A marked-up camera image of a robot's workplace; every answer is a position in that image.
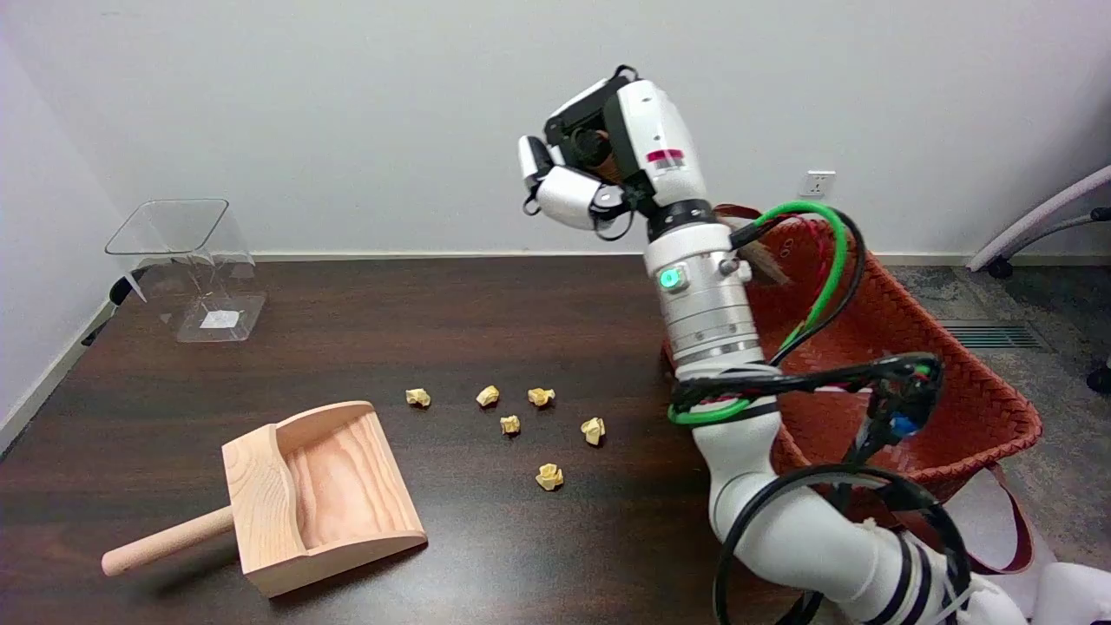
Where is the black wrapped cable bundle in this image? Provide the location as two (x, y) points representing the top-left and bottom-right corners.
(670, 208), (945, 463)

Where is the black cable loop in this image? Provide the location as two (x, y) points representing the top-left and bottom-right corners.
(713, 463), (973, 625)

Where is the orange woven basket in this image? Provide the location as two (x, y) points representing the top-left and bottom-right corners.
(664, 204), (1044, 576)

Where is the clear acrylic container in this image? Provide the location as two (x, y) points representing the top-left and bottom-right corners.
(105, 199), (267, 344)

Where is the wooden dustpan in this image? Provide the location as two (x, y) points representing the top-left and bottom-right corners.
(102, 400), (429, 599)

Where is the floor vent grille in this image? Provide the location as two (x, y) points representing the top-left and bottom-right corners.
(937, 320), (1051, 352)

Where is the brown straw hand broom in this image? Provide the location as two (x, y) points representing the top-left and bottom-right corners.
(569, 128), (792, 287)

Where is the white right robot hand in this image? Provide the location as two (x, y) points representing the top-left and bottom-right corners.
(518, 65), (714, 242)

